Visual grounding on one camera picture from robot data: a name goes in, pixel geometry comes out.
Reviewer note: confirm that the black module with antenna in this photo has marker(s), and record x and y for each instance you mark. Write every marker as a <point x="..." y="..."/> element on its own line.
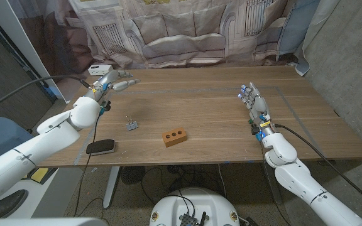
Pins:
<point x="187" y="219"/>

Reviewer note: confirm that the white partition panel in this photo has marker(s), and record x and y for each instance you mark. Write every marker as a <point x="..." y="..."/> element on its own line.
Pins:
<point x="20" y="40"/>

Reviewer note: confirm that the grey paper clamp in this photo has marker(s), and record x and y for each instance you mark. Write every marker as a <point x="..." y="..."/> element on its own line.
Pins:
<point x="132" y="125"/>

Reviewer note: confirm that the person's leg with dark shoe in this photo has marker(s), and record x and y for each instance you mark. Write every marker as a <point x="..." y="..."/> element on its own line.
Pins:
<point x="8" y="204"/>

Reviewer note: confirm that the round black floor fan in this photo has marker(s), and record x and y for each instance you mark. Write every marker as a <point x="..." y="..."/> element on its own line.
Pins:
<point x="132" y="174"/>

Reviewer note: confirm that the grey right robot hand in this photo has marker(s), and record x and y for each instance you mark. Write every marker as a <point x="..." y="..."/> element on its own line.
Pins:
<point x="259" y="105"/>

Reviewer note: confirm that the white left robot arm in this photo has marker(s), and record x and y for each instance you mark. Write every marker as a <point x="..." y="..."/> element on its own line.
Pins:
<point x="42" y="144"/>

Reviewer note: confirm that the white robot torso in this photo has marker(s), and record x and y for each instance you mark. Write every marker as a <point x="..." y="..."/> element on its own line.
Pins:
<point x="200" y="201"/>

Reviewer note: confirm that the white floor platform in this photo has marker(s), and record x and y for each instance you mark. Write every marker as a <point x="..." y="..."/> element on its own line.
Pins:
<point x="58" y="191"/>

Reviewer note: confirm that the grey table leg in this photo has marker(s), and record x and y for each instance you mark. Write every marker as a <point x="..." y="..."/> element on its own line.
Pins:
<point x="273" y="194"/>

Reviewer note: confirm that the white table leg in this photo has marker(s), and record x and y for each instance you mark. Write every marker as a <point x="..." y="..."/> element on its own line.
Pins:
<point x="111" y="185"/>

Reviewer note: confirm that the yellow and black floor pad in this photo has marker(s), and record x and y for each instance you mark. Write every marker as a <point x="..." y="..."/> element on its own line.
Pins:
<point x="38" y="174"/>

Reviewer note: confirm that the brown three-hole wooden block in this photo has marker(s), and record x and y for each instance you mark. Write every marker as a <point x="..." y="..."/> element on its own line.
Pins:
<point x="174" y="138"/>

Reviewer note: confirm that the black felt board eraser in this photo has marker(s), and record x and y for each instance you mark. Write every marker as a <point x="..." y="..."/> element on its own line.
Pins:
<point x="100" y="147"/>

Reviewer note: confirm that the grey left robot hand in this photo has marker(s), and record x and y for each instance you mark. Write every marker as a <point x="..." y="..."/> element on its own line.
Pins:
<point x="110" y="80"/>

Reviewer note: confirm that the white power strip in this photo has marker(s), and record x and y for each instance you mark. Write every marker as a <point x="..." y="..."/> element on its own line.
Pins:
<point x="100" y="70"/>

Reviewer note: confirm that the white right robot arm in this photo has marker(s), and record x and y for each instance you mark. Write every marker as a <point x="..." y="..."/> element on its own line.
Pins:
<point x="297" y="179"/>

